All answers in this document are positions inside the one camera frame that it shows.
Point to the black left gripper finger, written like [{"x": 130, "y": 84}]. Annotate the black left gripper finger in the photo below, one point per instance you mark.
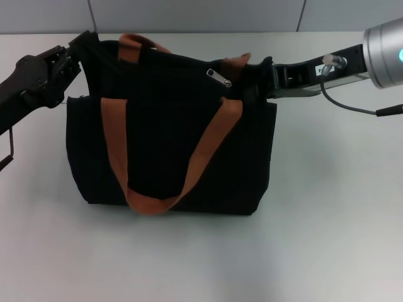
[
  {"x": 66, "y": 78},
  {"x": 78, "y": 44}
]

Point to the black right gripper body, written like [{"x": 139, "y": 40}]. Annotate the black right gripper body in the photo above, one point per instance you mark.
[{"x": 299, "y": 75}]

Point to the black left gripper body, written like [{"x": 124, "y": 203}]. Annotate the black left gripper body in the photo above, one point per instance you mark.
[{"x": 22, "y": 91}]

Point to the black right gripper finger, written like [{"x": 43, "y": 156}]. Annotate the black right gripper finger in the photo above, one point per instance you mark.
[
  {"x": 258, "y": 72},
  {"x": 259, "y": 92}
]

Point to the silver zipper pull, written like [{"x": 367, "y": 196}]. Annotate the silver zipper pull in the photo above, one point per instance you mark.
[{"x": 217, "y": 77}]

